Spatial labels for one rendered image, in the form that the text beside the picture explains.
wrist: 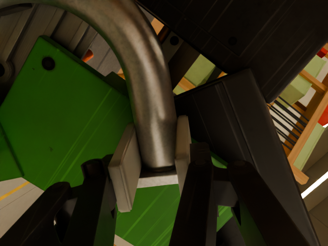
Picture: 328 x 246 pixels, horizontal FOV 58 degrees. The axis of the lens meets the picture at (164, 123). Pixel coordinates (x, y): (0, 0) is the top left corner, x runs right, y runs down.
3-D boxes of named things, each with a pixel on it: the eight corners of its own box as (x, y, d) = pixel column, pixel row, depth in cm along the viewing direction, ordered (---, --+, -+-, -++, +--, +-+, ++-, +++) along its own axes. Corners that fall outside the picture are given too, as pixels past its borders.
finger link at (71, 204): (110, 222, 15) (52, 229, 15) (126, 172, 19) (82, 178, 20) (103, 196, 14) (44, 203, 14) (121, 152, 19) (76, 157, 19)
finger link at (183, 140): (174, 157, 15) (188, 156, 15) (177, 115, 22) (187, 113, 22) (182, 207, 16) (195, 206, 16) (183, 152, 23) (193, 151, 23)
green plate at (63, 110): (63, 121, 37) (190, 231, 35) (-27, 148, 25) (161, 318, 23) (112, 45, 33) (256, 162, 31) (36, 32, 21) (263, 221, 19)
